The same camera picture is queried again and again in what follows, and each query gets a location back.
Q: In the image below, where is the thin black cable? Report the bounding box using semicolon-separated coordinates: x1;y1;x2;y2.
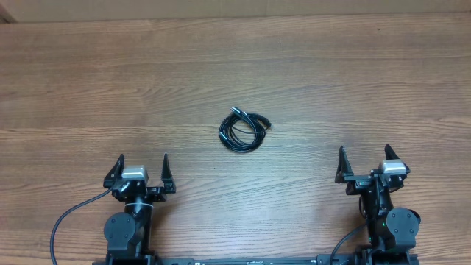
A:
218;112;267;154

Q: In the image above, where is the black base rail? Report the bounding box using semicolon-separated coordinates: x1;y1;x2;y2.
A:
93;254;419;265

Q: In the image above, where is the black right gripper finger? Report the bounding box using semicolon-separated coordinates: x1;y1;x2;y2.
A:
335;146;354;184
384;144;399;160

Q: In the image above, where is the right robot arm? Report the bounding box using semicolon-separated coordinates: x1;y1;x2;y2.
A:
329;144;421;265

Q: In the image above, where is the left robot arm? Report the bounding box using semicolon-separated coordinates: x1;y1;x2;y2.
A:
103;155;177;264

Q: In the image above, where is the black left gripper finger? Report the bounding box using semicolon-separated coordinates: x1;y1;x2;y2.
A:
160;153;177;194
103;154;125;188

